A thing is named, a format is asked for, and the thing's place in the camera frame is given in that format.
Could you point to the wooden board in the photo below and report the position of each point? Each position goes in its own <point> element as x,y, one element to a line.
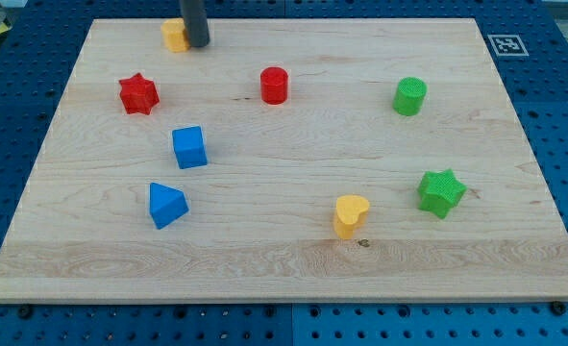
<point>260,222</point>

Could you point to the yellow heart block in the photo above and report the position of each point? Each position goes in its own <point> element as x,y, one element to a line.
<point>349,214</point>

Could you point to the red cylinder block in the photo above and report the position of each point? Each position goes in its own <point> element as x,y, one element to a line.
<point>273,85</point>

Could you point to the blue cube block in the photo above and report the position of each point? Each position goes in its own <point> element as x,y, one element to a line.
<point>189,147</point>

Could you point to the blue triangle block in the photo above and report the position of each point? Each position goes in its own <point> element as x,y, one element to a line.
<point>166,204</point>

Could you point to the green cylinder block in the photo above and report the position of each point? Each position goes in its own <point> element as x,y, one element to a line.
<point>409,96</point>

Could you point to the green star block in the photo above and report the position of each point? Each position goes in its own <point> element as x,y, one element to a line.
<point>439,192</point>

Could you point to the red star block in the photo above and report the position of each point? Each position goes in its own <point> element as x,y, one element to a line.
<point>138,95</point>

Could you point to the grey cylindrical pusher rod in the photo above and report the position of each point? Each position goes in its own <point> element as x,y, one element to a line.
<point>196,23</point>

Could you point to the yellow hexagon block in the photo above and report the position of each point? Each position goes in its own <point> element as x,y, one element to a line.
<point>174,35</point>

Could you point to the white fiducial marker tag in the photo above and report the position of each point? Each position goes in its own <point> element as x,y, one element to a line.
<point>506,45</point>

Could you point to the black bolt front left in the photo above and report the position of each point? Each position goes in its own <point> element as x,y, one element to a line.
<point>25,312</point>

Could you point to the black bolt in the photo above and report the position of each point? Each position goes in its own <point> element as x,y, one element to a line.
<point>558,308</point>
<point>25,312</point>

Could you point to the black bolt front right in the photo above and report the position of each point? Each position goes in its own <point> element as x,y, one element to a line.
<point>558,308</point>

